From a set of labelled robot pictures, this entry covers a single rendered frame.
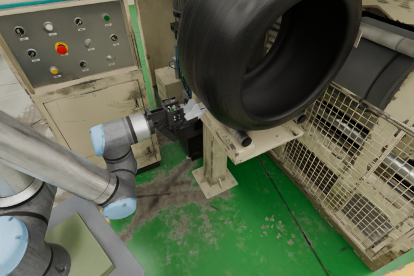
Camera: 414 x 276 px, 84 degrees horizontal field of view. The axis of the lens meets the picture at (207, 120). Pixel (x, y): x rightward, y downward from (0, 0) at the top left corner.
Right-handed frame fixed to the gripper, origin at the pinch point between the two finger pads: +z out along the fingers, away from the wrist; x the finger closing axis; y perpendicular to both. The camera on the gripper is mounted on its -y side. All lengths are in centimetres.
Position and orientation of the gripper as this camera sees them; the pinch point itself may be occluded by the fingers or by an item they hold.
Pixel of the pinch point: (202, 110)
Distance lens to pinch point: 82.7
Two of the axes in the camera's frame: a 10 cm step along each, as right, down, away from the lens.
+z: 8.8, -3.1, 3.4
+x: -4.7, -6.0, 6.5
